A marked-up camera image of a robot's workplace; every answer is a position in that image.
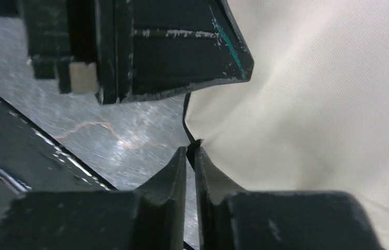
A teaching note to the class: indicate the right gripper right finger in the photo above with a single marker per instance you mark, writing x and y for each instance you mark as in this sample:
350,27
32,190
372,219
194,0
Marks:
231,217

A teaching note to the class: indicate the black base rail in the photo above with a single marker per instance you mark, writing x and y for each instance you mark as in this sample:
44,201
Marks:
31,160

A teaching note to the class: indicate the cream canvas backpack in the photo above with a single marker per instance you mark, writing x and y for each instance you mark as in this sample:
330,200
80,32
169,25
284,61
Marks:
315,114

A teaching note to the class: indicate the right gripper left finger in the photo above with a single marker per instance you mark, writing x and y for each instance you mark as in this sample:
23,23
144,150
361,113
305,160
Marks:
148,217

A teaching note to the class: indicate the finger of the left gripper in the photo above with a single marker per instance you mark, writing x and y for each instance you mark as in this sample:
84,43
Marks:
151,50

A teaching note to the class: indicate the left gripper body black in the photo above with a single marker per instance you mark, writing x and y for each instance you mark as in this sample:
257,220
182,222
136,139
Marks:
61,43

